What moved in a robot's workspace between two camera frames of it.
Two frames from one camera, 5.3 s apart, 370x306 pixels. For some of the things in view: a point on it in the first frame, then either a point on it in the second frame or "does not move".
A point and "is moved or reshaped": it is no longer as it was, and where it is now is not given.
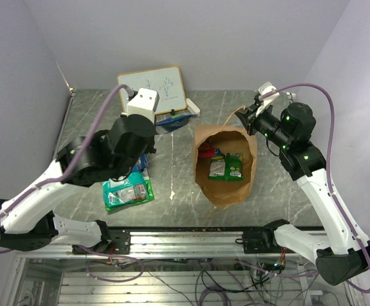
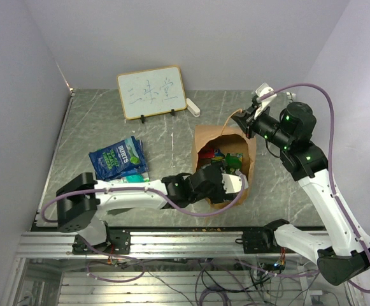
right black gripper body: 263,122 does not move
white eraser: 192,108 does not move
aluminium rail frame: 176,268 does not move
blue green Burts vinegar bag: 175,122 is moved or reshaped
